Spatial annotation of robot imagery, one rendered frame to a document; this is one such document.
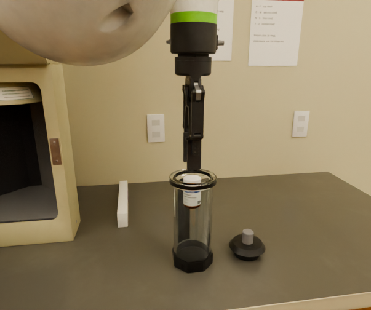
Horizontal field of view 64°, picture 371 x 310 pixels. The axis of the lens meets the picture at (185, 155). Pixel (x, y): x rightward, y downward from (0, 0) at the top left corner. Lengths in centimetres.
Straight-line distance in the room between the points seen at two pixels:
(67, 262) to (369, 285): 71
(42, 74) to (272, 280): 71
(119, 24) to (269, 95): 116
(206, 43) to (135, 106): 65
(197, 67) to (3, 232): 66
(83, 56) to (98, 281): 62
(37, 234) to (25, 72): 42
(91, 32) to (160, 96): 103
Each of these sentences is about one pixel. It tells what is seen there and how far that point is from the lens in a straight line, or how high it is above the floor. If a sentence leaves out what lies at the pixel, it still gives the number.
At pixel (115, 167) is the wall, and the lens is 126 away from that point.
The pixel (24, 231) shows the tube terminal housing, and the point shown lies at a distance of 92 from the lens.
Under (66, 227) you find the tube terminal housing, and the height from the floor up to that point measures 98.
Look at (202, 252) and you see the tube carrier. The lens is 72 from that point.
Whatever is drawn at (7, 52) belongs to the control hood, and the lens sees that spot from 75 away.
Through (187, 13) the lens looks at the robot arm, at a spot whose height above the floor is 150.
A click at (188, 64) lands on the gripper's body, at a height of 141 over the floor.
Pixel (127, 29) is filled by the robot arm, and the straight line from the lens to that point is 18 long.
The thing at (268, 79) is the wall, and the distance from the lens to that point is 130.
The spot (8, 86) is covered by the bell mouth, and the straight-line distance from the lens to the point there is 85.
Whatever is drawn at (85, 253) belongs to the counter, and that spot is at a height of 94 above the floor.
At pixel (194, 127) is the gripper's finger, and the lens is 58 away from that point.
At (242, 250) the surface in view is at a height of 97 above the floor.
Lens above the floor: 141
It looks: 17 degrees down
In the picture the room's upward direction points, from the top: straight up
